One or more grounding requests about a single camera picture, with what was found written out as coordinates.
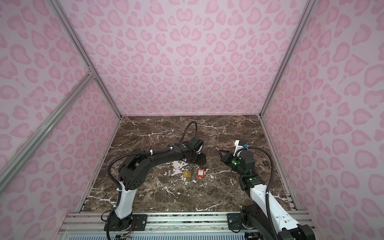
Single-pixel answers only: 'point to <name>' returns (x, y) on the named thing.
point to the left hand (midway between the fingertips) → (205, 159)
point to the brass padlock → (187, 173)
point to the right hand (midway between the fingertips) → (218, 150)
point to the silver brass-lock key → (194, 181)
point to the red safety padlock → (200, 172)
